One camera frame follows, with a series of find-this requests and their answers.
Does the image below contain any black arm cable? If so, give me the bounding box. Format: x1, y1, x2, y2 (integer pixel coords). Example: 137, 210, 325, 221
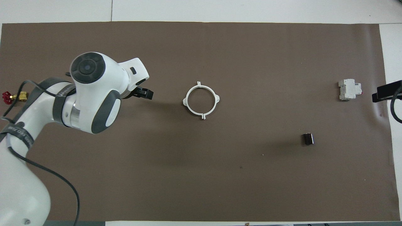
390, 86, 402, 124
0, 72, 81, 226

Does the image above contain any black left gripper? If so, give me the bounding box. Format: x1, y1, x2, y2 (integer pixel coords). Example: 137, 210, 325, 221
121, 86, 154, 100

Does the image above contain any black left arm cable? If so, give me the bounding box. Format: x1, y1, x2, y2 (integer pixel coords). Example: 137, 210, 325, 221
0, 72, 81, 226

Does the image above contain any white half-ring pipe clamp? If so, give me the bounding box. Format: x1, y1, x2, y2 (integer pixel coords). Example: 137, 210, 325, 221
182, 81, 204, 121
198, 81, 220, 121

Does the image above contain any brown table mat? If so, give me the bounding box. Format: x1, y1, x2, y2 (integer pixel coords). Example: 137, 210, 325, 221
0, 21, 399, 222

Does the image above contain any small black cylinder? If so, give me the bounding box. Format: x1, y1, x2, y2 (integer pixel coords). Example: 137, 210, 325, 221
301, 133, 315, 146

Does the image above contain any grey circuit breaker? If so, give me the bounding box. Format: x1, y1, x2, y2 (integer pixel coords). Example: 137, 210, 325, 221
338, 79, 362, 101

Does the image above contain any brass valve with red handle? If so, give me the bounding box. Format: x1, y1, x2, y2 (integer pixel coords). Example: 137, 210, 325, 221
2, 91, 28, 105

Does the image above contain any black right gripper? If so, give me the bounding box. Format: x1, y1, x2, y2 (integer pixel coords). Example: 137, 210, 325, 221
372, 80, 402, 103

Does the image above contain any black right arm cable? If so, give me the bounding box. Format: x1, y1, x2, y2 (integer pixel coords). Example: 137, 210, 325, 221
390, 86, 402, 124

